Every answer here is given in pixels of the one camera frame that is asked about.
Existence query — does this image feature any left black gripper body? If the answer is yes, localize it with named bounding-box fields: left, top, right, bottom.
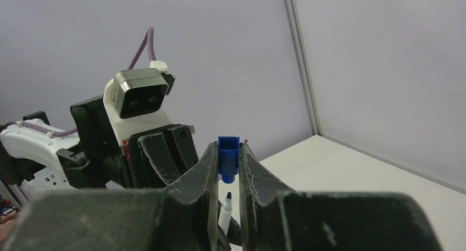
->
left=57, top=95, right=131, bottom=188

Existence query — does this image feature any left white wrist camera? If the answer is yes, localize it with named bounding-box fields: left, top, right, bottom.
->
left=103, top=68, right=171, bottom=146

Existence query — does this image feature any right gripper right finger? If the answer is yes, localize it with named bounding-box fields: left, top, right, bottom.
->
left=239, top=143, right=442, bottom=250

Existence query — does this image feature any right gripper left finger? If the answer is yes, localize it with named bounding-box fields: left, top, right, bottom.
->
left=2, top=142, right=218, bottom=250

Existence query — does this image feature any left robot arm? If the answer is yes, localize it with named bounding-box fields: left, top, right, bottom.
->
left=1, top=96, right=199, bottom=209

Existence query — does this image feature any thin blue-tip pen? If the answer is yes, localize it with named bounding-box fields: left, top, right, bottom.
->
left=218, top=192, right=232, bottom=236

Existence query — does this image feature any blue marker cap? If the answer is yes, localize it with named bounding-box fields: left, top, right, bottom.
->
left=218, top=136, right=240, bottom=184

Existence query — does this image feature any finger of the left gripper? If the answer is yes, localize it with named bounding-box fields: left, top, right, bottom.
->
left=137, top=132, right=181, bottom=188
left=165, top=124, right=199, bottom=173

